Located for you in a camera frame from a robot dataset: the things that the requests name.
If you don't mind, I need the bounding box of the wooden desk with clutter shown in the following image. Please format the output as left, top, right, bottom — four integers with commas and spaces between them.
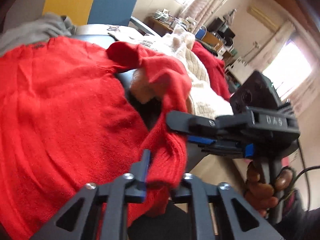
144, 9, 197, 36

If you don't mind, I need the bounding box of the blue water jug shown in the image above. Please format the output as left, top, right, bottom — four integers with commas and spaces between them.
195, 25, 207, 40

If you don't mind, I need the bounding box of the black monitor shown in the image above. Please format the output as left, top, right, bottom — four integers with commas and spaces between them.
207, 17, 235, 42

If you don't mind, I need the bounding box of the white bedside cabinet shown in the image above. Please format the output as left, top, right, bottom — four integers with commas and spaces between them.
226, 57, 254, 85

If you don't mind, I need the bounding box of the white printed cushion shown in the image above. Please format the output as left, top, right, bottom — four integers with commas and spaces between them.
75, 24, 161, 44

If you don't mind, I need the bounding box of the person's right hand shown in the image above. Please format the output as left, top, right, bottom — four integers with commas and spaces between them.
244, 162, 293, 217

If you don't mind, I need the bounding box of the cream cable knit sweater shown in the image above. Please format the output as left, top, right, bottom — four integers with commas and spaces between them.
140, 31, 233, 119

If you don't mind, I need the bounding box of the grey yellow blue armchair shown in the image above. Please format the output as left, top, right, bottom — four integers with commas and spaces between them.
1, 0, 156, 35

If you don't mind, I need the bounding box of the wall air conditioner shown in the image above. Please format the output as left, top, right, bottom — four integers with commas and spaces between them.
247, 5, 279, 33

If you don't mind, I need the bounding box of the grey hooded sweatshirt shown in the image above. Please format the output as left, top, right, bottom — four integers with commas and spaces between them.
1, 12, 76, 56

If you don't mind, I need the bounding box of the red knit sweater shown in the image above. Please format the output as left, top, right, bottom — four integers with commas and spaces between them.
0, 36, 232, 240

